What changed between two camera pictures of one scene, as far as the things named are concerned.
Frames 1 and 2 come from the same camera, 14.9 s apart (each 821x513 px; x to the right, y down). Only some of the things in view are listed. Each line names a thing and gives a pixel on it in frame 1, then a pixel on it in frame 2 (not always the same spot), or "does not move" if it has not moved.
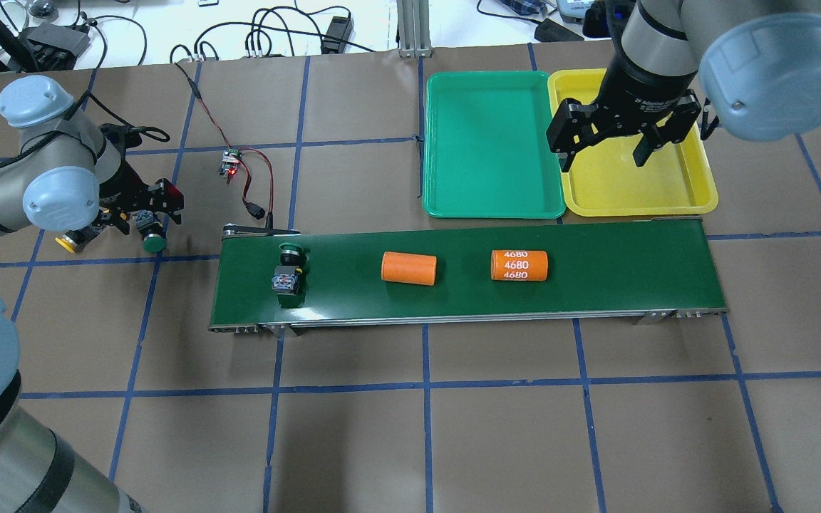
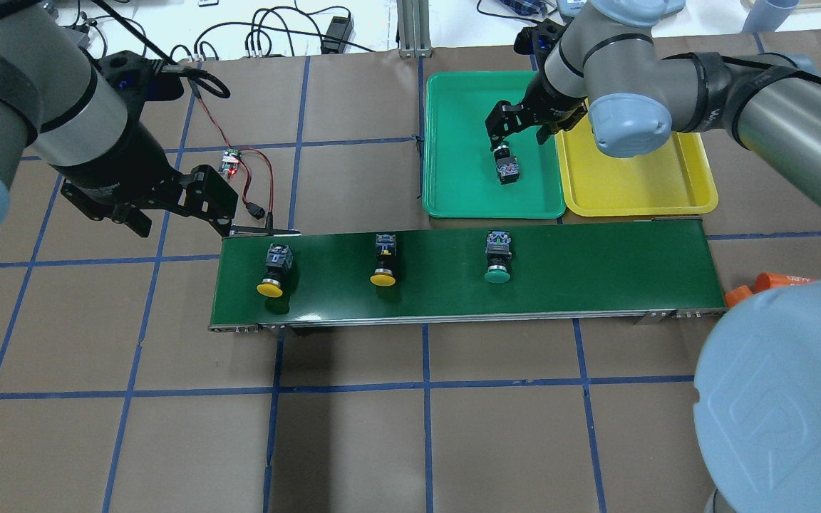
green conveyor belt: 635,271 does not move
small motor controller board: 231,160 does not move
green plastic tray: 486,152 does not move
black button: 286,278 to 507,165
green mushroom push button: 152,231 to 498,256
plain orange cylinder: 408,267 to 737,294
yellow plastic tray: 603,180 does not move
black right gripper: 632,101 to 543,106
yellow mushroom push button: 74,239 to 279,258
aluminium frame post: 414,30 does not move
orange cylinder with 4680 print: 519,265 to 765,281
